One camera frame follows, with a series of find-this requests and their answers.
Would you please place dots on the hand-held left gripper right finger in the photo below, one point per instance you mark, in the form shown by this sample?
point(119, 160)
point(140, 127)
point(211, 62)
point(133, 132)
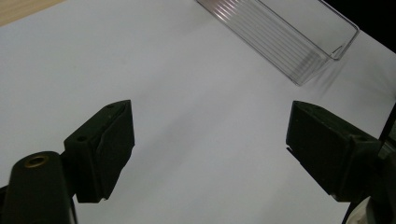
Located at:
point(323, 149)

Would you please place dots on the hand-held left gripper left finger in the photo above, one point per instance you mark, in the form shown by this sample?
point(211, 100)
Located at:
point(102, 155)

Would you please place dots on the clear plastic packaging box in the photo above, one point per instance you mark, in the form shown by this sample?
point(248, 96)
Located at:
point(280, 40)

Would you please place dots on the white board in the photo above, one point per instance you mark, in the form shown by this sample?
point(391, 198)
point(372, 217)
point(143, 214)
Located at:
point(186, 93)

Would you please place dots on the wooden table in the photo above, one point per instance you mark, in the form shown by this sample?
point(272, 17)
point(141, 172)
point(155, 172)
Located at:
point(18, 9)

